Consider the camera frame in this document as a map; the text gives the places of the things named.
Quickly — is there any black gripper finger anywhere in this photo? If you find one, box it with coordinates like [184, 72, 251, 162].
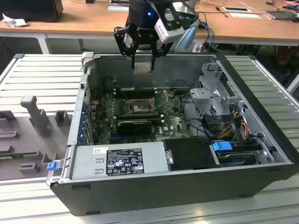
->
[114, 25, 141, 70]
[149, 41, 174, 72]

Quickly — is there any silver CPU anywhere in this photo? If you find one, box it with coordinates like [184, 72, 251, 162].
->
[133, 62, 152, 75]

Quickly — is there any metal socket cover frame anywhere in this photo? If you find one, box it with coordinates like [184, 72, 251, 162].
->
[153, 90, 171, 112]

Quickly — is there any CPU socket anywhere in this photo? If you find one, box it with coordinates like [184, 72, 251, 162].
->
[126, 98, 157, 115]

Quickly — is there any wooden desk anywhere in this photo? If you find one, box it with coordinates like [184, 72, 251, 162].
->
[0, 0, 299, 56]

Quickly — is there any white power adapter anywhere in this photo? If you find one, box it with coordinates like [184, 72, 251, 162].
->
[192, 38, 204, 53]

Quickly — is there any green motherboard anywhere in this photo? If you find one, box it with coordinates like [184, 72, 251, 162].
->
[90, 90, 204, 145]

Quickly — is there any black graphics card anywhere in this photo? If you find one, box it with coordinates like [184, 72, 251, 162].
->
[116, 120, 151, 136]

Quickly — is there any silver metal drive cage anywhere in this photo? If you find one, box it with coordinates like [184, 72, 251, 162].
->
[189, 62, 248, 131]

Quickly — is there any black box on desk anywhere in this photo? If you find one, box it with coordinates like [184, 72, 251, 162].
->
[0, 0, 64, 23]

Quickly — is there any white framed tablet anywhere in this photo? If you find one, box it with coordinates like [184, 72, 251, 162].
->
[221, 6, 253, 13]

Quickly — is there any black plastic shroud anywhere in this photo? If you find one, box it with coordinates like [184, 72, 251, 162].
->
[162, 137, 221, 172]

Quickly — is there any crumpled white paper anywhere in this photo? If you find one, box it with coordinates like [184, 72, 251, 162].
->
[1, 13, 28, 28]

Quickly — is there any hard disk in blue carrier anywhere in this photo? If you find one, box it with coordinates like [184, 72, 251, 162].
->
[211, 140, 257, 168]

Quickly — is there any grey power supply unit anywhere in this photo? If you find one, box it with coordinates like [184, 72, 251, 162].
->
[70, 142, 170, 180]

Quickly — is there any black open PC case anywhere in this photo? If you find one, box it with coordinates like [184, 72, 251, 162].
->
[46, 51, 296, 217]

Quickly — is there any grey parts rack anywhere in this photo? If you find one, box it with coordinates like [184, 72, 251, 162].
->
[0, 95, 71, 182]

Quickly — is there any grey notebook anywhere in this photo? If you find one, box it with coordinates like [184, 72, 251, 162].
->
[263, 10, 295, 21]

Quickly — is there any blue case latch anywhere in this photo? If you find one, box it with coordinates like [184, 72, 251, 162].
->
[46, 162, 59, 173]

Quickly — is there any green RAM stick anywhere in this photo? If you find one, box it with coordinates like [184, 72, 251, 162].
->
[0, 151, 38, 160]

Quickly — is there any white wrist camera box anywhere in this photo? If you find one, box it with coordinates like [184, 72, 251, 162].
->
[154, 7, 185, 45]

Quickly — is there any blue cable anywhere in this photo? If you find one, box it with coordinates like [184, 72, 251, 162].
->
[198, 21, 214, 53]

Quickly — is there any black wire loop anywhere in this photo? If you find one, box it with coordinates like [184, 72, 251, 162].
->
[182, 93, 212, 139]

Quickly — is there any coloured wire bundle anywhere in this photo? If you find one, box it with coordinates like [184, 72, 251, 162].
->
[219, 118, 249, 139]

